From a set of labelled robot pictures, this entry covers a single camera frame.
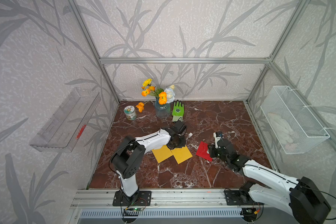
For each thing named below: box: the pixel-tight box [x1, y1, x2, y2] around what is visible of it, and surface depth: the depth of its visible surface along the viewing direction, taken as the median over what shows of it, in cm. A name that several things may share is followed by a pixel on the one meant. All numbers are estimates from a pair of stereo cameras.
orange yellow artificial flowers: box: [135, 78, 175, 113], surface depth 80 cm
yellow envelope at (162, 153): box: [151, 144, 174, 164], surface depth 91 cm
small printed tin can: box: [123, 105, 137, 121], surface depth 107 cm
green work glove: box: [171, 99, 185, 123], surface depth 114 cm
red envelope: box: [196, 140, 213, 162], surface depth 94 cm
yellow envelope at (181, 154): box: [170, 145, 193, 165], surface depth 91 cm
